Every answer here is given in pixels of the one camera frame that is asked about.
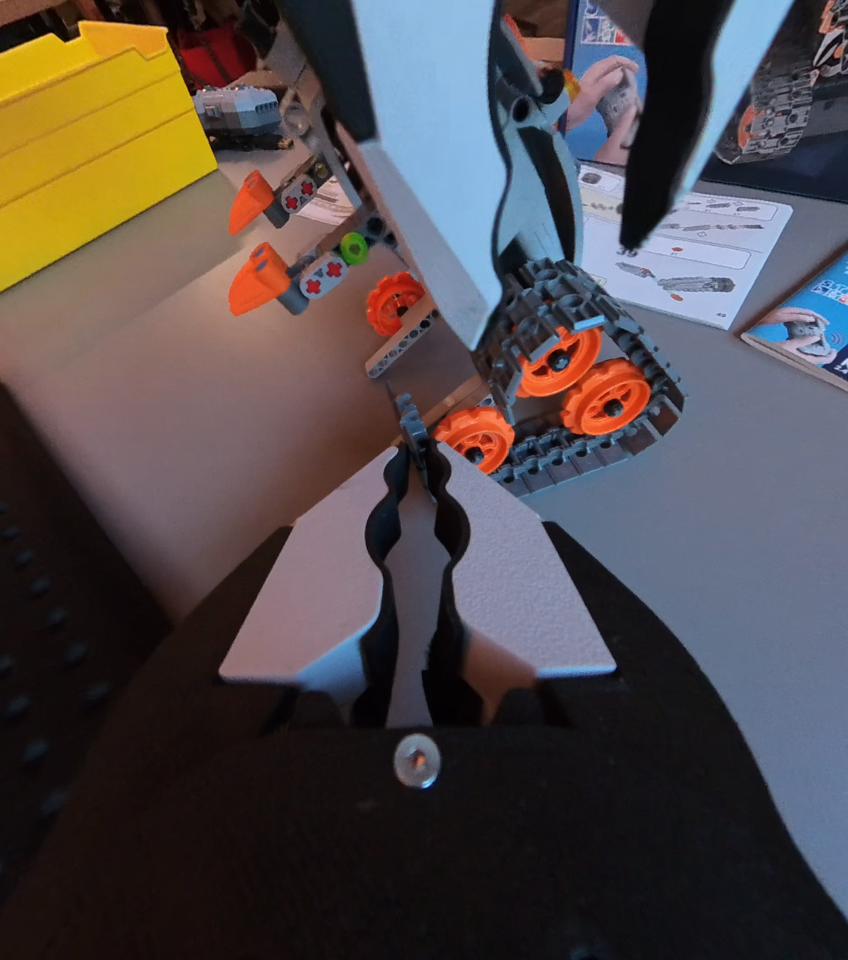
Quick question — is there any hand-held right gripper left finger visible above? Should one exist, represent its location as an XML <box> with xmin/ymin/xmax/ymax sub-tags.
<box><xmin>218</xmin><ymin>442</ymin><xmax>411</xmax><ymax>727</ymax></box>

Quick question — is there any grey device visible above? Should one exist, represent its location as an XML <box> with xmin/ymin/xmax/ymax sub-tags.
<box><xmin>193</xmin><ymin>84</ymin><xmax>284</xmax><ymax>151</ymax></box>

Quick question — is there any blue toy robot box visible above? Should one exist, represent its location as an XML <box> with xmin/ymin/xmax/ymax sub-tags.
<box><xmin>566</xmin><ymin>0</ymin><xmax>848</xmax><ymax>211</ymax></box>

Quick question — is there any open instruction booklet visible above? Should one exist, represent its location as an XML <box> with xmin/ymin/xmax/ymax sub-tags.
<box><xmin>296</xmin><ymin>161</ymin><xmax>794</xmax><ymax>331</ymax></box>

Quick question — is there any grey desk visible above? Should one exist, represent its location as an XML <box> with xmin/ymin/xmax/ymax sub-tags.
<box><xmin>0</xmin><ymin>71</ymin><xmax>848</xmax><ymax>960</ymax></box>

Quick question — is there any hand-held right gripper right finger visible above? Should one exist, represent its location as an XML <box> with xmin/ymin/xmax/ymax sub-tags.
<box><xmin>422</xmin><ymin>439</ymin><xmax>617</xmax><ymax>727</ymax></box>

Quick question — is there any yellow storage bin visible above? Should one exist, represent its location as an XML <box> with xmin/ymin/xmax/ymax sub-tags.
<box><xmin>0</xmin><ymin>75</ymin><xmax>220</xmax><ymax>303</ymax></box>
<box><xmin>0</xmin><ymin>21</ymin><xmax>196</xmax><ymax>132</ymax></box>

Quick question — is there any black dotted panel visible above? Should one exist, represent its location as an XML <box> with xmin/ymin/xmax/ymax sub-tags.
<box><xmin>0</xmin><ymin>366</ymin><xmax>171</xmax><ymax>960</ymax></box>

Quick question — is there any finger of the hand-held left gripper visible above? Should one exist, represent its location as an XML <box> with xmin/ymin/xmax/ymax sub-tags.
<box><xmin>617</xmin><ymin>0</ymin><xmax>797</xmax><ymax>250</ymax></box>
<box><xmin>352</xmin><ymin>0</ymin><xmax>515</xmax><ymax>352</ymax></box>

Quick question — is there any dark grey toy track belt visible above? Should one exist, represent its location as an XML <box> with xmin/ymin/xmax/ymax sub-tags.
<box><xmin>394</xmin><ymin>258</ymin><xmax>687</xmax><ymax>498</ymax></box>

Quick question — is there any grey orange block toy robot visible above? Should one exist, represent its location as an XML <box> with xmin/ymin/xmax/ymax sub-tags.
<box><xmin>227</xmin><ymin>0</ymin><xmax>657</xmax><ymax>481</ymax></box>

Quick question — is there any blue cover booklet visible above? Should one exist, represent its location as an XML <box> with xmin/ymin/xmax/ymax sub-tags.
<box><xmin>740</xmin><ymin>223</ymin><xmax>848</xmax><ymax>417</ymax></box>

